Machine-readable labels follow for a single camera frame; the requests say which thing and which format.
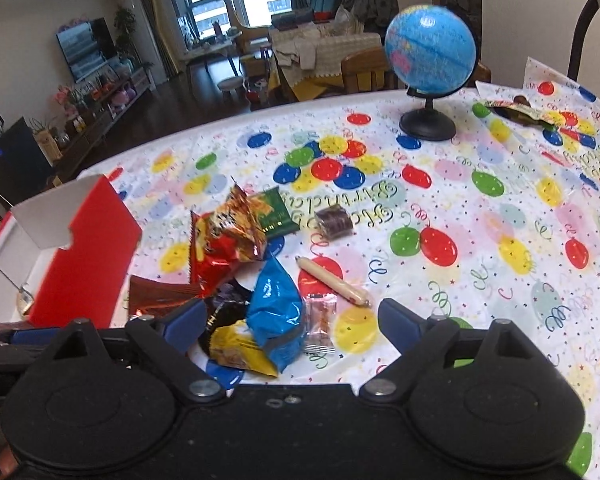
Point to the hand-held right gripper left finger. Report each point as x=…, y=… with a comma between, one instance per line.
x=186, y=321

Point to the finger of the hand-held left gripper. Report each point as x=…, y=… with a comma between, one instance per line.
x=35, y=336

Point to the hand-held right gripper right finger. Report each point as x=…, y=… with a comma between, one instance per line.
x=399, y=321

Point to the red-brown foil packet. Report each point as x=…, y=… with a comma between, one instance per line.
x=155, y=295

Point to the dark purple snack packet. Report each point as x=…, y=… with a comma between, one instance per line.
x=225, y=310

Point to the yellow snack packet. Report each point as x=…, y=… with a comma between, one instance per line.
x=235, y=347

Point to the red and yellow snack bag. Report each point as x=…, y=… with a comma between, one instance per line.
x=215, y=265

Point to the clear packet with orange snack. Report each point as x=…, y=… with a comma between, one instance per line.
x=320, y=322

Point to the blue snack bag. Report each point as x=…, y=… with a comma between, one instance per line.
x=275, y=305

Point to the red and white cardboard box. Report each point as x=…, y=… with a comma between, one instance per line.
x=90, y=260

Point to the brown snack bag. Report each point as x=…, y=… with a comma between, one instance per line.
x=245, y=220

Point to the sausage stick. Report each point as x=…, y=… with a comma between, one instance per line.
x=332, y=280

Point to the balloon print tablecloth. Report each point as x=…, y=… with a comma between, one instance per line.
x=505, y=280

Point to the dark brown wrapped cake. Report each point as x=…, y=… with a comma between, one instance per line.
x=334, y=222

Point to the green snack packet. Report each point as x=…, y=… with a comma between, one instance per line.
x=279, y=212

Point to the black appliance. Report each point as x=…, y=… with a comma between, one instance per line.
x=15, y=160

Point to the brown paper bag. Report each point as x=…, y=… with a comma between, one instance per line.
x=47, y=145

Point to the long television cabinet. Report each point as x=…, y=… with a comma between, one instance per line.
x=105, y=120

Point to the small round stool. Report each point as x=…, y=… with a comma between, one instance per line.
x=234, y=85

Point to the dark green snack bag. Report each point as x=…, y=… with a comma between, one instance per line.
x=522, y=110

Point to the yellow cloth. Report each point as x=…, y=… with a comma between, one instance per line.
x=305, y=87

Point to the wooden chair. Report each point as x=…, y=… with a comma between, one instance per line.
x=367, y=70

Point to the blue globe on black stand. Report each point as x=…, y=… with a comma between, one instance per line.
x=430, y=45

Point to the cream cloth on furniture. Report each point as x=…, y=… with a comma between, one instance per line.
x=325, y=50

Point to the flat screen television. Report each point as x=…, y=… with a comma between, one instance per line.
x=85, y=50

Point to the tall green plant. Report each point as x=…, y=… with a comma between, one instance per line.
x=126, y=30

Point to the pile of clothes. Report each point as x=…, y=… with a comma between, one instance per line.
x=367, y=0

